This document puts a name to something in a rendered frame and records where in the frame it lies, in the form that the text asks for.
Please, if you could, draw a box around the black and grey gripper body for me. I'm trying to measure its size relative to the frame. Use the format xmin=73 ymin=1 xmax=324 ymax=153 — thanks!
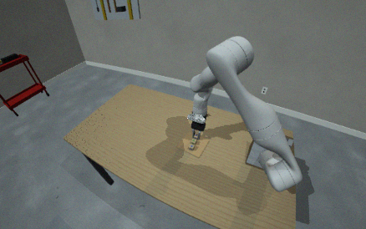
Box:
xmin=187 ymin=105 xmax=207 ymax=131

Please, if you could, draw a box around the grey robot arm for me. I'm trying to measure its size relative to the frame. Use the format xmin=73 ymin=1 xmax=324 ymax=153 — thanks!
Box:
xmin=190 ymin=36 xmax=302 ymax=192

